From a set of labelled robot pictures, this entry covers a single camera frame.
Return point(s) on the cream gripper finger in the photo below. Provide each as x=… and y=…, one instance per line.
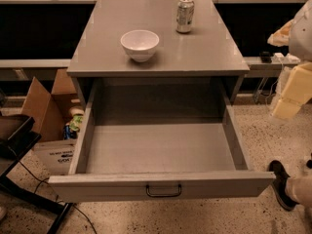
x=281, y=37
x=293, y=90

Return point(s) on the grey top drawer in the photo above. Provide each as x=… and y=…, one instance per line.
x=180, y=152

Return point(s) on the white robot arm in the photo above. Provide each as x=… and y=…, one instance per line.
x=300, y=44

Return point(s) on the grey drawer cabinet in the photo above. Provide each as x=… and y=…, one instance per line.
x=199, y=69

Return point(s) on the white power strip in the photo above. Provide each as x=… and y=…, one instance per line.
x=287, y=58

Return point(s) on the black adapter block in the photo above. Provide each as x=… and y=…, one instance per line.
x=265, y=57

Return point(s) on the beige trouser leg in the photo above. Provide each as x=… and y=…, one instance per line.
x=299, y=189

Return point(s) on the silver soda can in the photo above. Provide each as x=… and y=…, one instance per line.
x=184, y=15

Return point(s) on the black shoe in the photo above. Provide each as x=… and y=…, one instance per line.
x=279, y=185

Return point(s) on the white ceramic bowl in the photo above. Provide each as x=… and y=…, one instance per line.
x=140, y=45

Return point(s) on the green-clothed doll toy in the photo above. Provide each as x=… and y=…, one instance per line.
x=72, y=128

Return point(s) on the brown cardboard box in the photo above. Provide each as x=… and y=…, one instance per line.
x=51, y=112

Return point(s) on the black metal stand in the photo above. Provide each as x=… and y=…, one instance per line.
x=16, y=139

